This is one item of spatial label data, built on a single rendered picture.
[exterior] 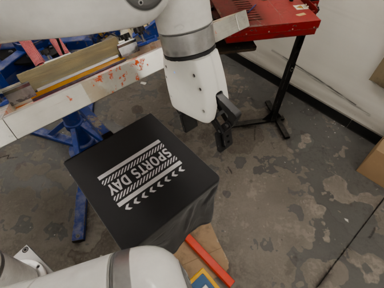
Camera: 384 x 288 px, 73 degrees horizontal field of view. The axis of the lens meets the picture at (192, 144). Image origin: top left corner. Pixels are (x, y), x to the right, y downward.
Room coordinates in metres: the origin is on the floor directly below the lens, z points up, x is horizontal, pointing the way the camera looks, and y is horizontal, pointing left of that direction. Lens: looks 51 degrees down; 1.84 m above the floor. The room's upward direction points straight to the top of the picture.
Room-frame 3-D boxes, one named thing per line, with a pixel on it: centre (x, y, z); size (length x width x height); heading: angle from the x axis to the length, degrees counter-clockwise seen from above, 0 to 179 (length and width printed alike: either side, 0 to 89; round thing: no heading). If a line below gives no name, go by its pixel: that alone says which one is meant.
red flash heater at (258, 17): (1.69, -0.45, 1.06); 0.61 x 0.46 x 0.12; 101
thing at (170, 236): (0.40, 0.06, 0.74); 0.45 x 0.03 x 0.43; 131
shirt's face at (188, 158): (0.57, 0.21, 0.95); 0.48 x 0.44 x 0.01; 41
